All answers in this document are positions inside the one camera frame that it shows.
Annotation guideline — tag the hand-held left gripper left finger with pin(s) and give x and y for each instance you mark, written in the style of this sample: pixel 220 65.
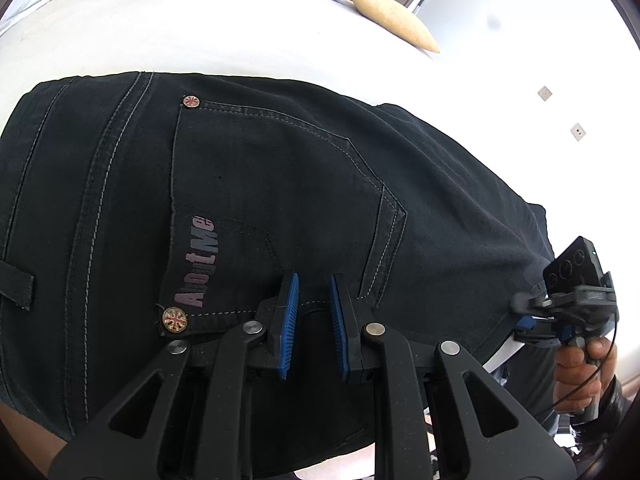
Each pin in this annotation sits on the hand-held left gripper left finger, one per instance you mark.
pixel 289 325

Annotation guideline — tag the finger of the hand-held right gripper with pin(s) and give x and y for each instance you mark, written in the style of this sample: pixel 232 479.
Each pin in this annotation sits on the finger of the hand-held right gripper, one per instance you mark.
pixel 530 332
pixel 527 302

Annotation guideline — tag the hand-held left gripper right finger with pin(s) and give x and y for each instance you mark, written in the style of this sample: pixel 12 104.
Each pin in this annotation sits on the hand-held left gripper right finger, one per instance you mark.
pixel 339 330

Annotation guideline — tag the black denim pants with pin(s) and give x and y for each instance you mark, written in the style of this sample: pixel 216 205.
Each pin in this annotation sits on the black denim pants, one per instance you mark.
pixel 250 200

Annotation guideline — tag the person's right forearm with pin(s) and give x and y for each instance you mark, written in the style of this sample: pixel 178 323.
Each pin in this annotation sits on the person's right forearm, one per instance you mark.
pixel 610 440

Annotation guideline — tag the person's right hand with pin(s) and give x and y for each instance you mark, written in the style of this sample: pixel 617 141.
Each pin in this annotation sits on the person's right hand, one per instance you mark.
pixel 570 380

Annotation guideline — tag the thin rod beside door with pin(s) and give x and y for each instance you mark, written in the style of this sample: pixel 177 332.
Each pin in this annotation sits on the thin rod beside door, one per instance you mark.
pixel 419 6

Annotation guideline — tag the yellow pillow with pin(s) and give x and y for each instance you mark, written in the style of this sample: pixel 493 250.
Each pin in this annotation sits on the yellow pillow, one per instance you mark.
pixel 395 17

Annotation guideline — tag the square wall socket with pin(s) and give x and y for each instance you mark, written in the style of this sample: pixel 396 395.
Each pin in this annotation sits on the square wall socket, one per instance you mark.
pixel 544 92
pixel 577 131

